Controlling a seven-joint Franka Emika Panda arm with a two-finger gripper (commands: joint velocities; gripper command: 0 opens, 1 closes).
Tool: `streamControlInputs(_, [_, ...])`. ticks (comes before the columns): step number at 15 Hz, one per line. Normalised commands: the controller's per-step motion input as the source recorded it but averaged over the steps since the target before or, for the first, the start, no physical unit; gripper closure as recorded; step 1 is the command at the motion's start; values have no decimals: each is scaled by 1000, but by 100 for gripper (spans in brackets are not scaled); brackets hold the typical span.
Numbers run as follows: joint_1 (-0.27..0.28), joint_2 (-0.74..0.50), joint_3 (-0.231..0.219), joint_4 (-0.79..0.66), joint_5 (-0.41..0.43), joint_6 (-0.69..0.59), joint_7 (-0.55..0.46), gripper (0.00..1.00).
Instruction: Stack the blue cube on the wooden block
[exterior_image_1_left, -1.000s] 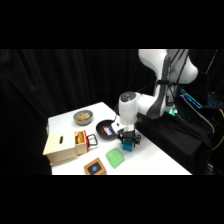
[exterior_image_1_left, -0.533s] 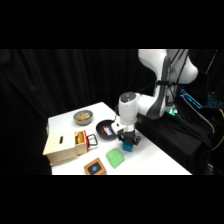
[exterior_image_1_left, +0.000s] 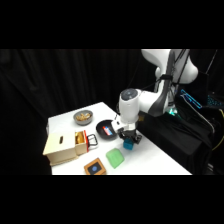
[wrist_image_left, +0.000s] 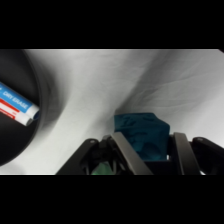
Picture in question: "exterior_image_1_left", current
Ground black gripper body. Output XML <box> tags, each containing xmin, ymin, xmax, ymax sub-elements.
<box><xmin>118</xmin><ymin>127</ymin><xmax>143</xmax><ymax>145</ymax></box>

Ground blue cube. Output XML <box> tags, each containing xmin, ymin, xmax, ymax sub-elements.
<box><xmin>122</xmin><ymin>139</ymin><xmax>135</xmax><ymax>151</ymax></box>

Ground green foam block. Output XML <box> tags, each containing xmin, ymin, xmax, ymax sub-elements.
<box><xmin>105</xmin><ymin>147</ymin><xmax>126</xmax><ymax>170</ymax></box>

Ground wooden block with blue circle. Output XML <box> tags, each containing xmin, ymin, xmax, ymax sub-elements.
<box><xmin>83</xmin><ymin>157</ymin><xmax>107</xmax><ymax>176</ymax></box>

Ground red blue white packet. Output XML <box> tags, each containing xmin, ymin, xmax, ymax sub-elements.
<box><xmin>102</xmin><ymin>125</ymin><xmax>114</xmax><ymax>136</ymax></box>

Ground black bowl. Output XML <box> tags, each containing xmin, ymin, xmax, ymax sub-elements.
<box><xmin>95</xmin><ymin>119</ymin><xmax>121</xmax><ymax>141</ymax></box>

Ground black draped robot stand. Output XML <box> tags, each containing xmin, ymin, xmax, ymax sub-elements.
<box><xmin>133</xmin><ymin>98</ymin><xmax>215</xmax><ymax>176</ymax></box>

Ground grey metal bowl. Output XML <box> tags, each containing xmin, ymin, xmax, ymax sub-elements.
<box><xmin>72</xmin><ymin>109</ymin><xmax>95</xmax><ymax>126</ymax></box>

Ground tan snack pieces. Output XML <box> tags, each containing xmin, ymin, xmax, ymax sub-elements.
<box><xmin>75</xmin><ymin>112</ymin><xmax>92</xmax><ymax>122</ymax></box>

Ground small green status light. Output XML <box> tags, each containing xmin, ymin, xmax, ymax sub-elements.
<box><xmin>167</xmin><ymin>107</ymin><xmax>179</xmax><ymax>117</ymax></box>

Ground light wooden drawer box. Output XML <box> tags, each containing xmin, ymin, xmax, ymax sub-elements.
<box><xmin>42</xmin><ymin>130</ymin><xmax>90</xmax><ymax>167</ymax></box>

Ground blue lit device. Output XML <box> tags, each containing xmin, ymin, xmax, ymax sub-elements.
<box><xmin>179</xmin><ymin>87</ymin><xmax>204</xmax><ymax>110</ymax></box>

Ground black curtain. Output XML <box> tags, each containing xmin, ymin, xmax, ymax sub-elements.
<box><xmin>0</xmin><ymin>49</ymin><xmax>224</xmax><ymax>176</ymax></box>

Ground black wire loop handle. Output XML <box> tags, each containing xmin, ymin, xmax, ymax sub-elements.
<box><xmin>86</xmin><ymin>133</ymin><xmax>100</xmax><ymax>150</ymax></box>

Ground yellow cable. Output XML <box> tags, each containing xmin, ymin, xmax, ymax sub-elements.
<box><xmin>211</xmin><ymin>108</ymin><xmax>224</xmax><ymax>152</ymax></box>

